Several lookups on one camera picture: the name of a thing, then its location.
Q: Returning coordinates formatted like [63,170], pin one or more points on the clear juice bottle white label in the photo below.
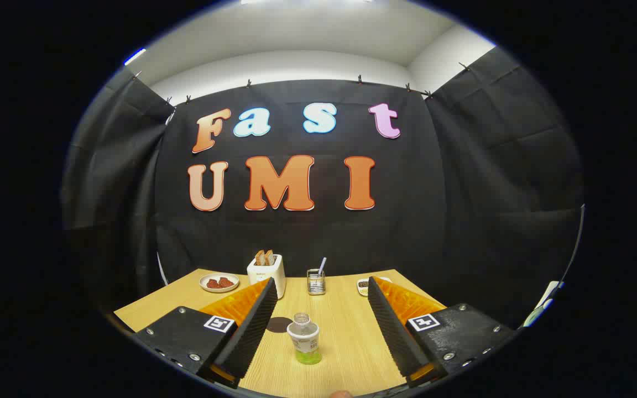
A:
[303,338]

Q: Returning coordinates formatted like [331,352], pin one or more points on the white round plate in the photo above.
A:
[203,283]

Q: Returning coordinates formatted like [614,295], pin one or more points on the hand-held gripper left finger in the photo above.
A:
[252,331]

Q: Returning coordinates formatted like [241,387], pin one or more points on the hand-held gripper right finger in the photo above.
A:
[393,331]

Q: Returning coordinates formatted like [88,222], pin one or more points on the red food piece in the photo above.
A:
[213,283]
[225,282]

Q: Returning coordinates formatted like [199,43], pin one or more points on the white divided dish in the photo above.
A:
[363,287]

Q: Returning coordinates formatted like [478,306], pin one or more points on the white toaster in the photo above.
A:
[266,276]

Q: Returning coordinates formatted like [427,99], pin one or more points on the white and green object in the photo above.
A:
[542,307]

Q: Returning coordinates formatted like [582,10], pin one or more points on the wooden table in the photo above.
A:
[346,342]

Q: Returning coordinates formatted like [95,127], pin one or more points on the dark brown round coaster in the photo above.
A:
[276,325]

